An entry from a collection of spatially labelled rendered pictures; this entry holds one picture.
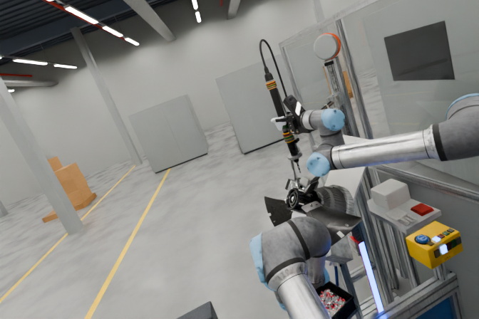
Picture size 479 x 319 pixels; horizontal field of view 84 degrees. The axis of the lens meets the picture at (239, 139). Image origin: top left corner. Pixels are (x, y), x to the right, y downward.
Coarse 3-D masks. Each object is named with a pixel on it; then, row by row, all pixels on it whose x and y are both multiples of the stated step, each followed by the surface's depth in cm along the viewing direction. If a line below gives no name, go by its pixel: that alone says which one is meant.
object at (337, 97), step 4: (336, 92) 169; (340, 92) 168; (332, 96) 164; (336, 96) 161; (340, 96) 164; (328, 100) 165; (332, 100) 163; (336, 100) 162; (340, 100) 163; (336, 104) 163; (340, 104) 163
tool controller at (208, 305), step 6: (204, 306) 89; (210, 306) 88; (192, 312) 89; (198, 312) 87; (204, 312) 86; (210, 312) 85; (180, 318) 88; (186, 318) 87; (192, 318) 85; (198, 318) 84; (204, 318) 82; (210, 318) 81; (216, 318) 88
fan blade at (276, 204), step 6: (264, 198) 170; (270, 198) 163; (270, 204) 164; (276, 204) 158; (282, 204) 153; (270, 210) 165; (276, 210) 160; (282, 210) 155; (288, 210) 151; (270, 216) 167; (276, 216) 162; (282, 216) 158; (288, 216) 154; (276, 222) 164; (282, 222) 159
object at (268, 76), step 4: (264, 68) 115; (268, 72) 116; (264, 76) 116; (268, 76) 115; (272, 76) 116; (268, 80) 116; (288, 144) 123; (292, 144) 122; (292, 148) 122; (296, 148) 123; (292, 152) 123; (296, 152) 123; (296, 160) 124
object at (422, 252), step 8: (432, 224) 109; (440, 224) 108; (416, 232) 108; (424, 232) 107; (432, 232) 106; (440, 232) 104; (456, 232) 102; (408, 240) 106; (416, 240) 105; (432, 240) 102; (440, 240) 101; (448, 240) 101; (408, 248) 108; (416, 248) 104; (424, 248) 100; (432, 248) 99; (440, 248) 100; (456, 248) 102; (416, 256) 106; (424, 256) 101; (432, 256) 99; (440, 256) 101; (448, 256) 102; (424, 264) 103; (432, 264) 100; (440, 264) 101
